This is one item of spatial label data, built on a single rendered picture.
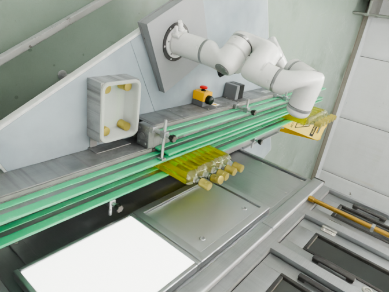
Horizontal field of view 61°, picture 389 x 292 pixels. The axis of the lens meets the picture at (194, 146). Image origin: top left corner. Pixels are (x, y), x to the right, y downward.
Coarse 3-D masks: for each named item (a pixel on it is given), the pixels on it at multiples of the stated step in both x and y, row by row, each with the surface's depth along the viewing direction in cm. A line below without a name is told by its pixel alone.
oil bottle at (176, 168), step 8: (168, 160) 134; (176, 160) 135; (160, 168) 136; (168, 168) 133; (176, 168) 130; (184, 168) 130; (192, 168) 131; (176, 176) 132; (184, 176) 129; (192, 176) 127
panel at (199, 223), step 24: (192, 192) 143; (216, 192) 146; (240, 192) 147; (144, 216) 122; (168, 216) 126; (192, 216) 128; (216, 216) 130; (240, 216) 132; (168, 240) 112; (192, 240) 115; (216, 240) 116; (192, 264) 104; (24, 288) 89; (168, 288) 95
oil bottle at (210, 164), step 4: (192, 152) 143; (196, 152) 144; (192, 156) 140; (196, 156) 140; (200, 156) 141; (204, 156) 141; (200, 160) 138; (204, 160) 138; (208, 160) 138; (212, 160) 139; (208, 164) 136; (212, 164) 137; (208, 168) 136; (212, 168) 136
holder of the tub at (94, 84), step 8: (88, 80) 115; (96, 80) 113; (104, 80) 114; (112, 80) 116; (120, 80) 117; (88, 88) 116; (96, 88) 113; (88, 96) 117; (96, 96) 114; (88, 104) 118; (96, 104) 115; (88, 112) 120; (96, 112) 116; (88, 120) 121; (96, 120) 117; (88, 128) 122; (96, 128) 119; (96, 136) 120; (96, 144) 128; (104, 144) 130; (112, 144) 131; (120, 144) 132; (128, 144) 134; (96, 152) 123
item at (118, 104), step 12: (108, 84) 112; (120, 84) 116; (132, 84) 124; (108, 96) 122; (120, 96) 127; (132, 96) 126; (108, 108) 124; (120, 108) 129; (132, 108) 128; (108, 120) 127; (132, 120) 130; (120, 132) 128; (132, 132) 130
